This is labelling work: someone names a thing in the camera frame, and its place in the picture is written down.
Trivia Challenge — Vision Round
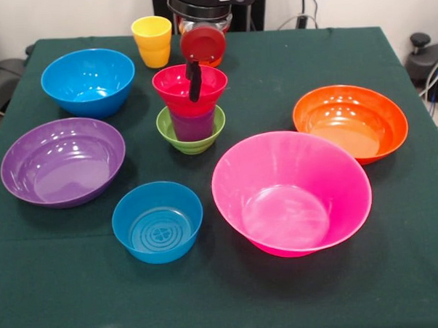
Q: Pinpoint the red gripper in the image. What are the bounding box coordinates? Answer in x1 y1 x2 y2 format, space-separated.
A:
178 25 230 104

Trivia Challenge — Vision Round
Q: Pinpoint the red plastic bowl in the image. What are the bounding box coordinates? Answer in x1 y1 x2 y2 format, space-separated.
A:
151 62 231 120

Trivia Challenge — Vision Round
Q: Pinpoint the purple plastic cup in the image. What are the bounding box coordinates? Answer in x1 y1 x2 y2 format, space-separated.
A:
169 107 218 143

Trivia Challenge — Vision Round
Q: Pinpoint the pink plastic bowl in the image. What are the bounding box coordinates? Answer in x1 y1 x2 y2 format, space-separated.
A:
209 127 376 261

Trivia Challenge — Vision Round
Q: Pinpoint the orange plastic cup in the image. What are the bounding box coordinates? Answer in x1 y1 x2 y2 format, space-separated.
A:
198 54 226 69

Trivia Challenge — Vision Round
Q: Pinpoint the yellow plastic cup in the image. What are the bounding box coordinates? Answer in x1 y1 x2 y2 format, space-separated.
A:
130 15 175 70

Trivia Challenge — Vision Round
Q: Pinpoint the green plastic bowl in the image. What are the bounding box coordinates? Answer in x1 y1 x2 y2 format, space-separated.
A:
155 102 227 157

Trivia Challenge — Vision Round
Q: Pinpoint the large blue plastic bowl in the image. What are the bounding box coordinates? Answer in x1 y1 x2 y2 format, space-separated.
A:
39 46 138 123

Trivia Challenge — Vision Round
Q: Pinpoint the small blue plastic bowl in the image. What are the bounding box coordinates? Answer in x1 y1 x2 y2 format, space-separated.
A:
109 179 206 266

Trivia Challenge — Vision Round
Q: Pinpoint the orange plastic bowl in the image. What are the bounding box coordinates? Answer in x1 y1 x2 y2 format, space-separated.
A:
291 82 411 169

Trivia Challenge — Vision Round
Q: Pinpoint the purple plastic bowl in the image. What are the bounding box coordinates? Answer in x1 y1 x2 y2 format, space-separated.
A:
0 115 129 212

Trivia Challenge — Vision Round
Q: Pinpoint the black chair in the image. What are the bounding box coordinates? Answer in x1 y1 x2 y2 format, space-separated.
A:
0 25 38 116

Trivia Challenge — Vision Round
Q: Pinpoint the dark green tablecloth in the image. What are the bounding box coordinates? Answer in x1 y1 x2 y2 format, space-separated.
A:
0 21 438 328

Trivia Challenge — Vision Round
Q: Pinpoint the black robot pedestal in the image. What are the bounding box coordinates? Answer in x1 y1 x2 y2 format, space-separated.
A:
153 0 268 36

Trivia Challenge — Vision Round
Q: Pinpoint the white cable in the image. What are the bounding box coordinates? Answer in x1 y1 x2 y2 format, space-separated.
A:
276 14 300 30

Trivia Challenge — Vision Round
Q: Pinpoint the black cable with plug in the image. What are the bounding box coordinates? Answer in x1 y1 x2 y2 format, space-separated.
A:
294 0 320 30

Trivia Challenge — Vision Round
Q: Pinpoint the grey and blue cable bundle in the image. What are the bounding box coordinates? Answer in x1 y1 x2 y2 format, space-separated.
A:
416 54 438 107

